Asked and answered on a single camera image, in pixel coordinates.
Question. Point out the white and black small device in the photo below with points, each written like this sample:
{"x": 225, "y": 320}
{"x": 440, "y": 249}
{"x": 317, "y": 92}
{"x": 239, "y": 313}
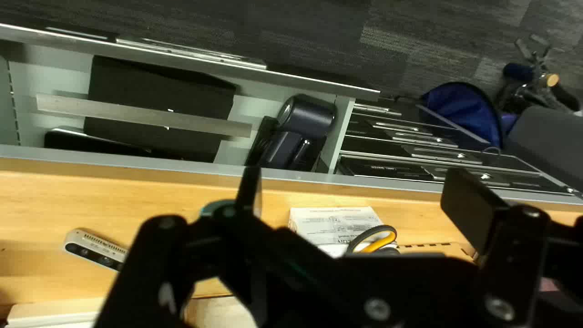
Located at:
{"x": 92, "y": 247}

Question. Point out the blue backpack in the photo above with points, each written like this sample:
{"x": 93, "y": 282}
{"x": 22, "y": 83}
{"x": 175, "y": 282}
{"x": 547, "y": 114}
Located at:
{"x": 461, "y": 111}

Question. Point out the black cabinet with drawer fronts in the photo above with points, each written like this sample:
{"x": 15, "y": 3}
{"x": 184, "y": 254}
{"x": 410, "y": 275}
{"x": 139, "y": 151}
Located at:
{"x": 394, "y": 167}

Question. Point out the white printed paper pad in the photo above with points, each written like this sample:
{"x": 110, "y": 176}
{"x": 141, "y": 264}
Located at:
{"x": 328, "y": 224}

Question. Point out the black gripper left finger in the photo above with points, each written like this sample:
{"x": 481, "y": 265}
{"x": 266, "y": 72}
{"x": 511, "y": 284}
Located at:
{"x": 148, "y": 267}

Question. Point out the small teal blue block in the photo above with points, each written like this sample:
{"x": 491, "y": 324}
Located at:
{"x": 210, "y": 209}

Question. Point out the open grey cabinet drawer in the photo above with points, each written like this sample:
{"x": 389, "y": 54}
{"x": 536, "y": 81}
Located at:
{"x": 24, "y": 103}

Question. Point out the black flat box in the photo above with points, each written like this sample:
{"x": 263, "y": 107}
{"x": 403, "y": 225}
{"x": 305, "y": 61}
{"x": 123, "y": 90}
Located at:
{"x": 157, "y": 89}
{"x": 152, "y": 140}

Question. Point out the black tool with yellow part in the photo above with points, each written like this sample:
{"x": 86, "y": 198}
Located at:
{"x": 538, "y": 80}

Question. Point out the grey plastic bin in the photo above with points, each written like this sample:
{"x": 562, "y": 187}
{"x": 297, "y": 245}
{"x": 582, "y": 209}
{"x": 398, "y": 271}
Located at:
{"x": 547, "y": 143}

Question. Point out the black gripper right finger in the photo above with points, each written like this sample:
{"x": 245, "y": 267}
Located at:
{"x": 480, "y": 207}

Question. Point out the dark blue handheld device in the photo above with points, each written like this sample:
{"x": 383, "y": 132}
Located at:
{"x": 303, "y": 131}

